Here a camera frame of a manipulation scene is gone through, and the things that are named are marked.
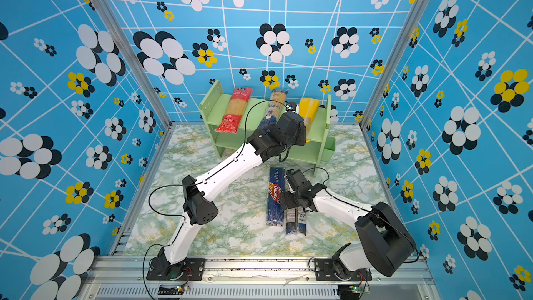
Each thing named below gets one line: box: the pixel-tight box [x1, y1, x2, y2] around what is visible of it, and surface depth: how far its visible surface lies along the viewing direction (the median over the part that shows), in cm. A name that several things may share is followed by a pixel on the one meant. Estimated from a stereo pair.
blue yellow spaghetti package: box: [260, 88, 289, 128], surface depth 86 cm
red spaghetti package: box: [215, 86, 254, 135], surface depth 86 cm
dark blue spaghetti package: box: [267, 167, 286, 227], surface depth 90 cm
